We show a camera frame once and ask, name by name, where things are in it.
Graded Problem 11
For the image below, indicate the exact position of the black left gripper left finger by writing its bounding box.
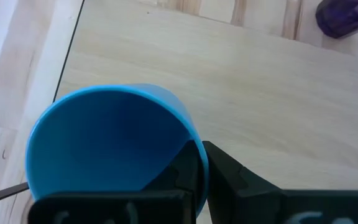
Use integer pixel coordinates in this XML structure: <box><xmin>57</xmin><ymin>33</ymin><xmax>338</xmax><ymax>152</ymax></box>
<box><xmin>27</xmin><ymin>139</ymin><xmax>203</xmax><ymax>224</ymax></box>

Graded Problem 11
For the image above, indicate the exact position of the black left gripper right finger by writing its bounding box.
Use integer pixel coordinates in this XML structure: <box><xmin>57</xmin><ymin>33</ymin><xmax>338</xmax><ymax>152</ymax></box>
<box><xmin>202</xmin><ymin>140</ymin><xmax>358</xmax><ymax>224</ymax></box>

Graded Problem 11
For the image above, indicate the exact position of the blue plastic cup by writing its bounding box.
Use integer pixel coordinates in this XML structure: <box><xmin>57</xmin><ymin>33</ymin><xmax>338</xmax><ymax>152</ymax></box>
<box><xmin>25</xmin><ymin>83</ymin><xmax>210</xmax><ymax>218</ymax></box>

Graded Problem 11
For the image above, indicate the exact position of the light wooden shelf board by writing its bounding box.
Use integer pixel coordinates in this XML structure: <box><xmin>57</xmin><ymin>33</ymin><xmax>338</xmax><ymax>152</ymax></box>
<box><xmin>53</xmin><ymin>0</ymin><xmax>358</xmax><ymax>224</ymax></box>

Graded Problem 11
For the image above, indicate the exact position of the purple faceted plastic cup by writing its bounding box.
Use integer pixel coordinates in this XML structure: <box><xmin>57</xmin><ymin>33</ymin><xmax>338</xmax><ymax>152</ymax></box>
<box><xmin>314</xmin><ymin>0</ymin><xmax>358</xmax><ymax>39</ymax></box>

